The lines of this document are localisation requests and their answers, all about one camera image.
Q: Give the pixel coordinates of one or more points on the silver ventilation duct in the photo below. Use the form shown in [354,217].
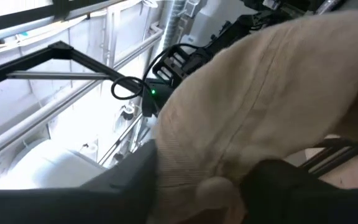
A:
[172,25]

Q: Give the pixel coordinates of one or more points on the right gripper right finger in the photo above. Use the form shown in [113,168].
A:
[291,199]

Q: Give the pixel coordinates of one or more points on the black table frame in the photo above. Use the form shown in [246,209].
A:
[331,155]

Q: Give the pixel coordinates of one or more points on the tan baseball cap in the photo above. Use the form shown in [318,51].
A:
[259,93]

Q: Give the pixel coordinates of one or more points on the black overhead frame beam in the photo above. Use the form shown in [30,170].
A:
[82,60]

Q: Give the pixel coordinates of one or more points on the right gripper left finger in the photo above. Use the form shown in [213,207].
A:
[73,207]

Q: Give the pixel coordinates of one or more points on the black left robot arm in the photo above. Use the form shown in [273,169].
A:
[228,31]

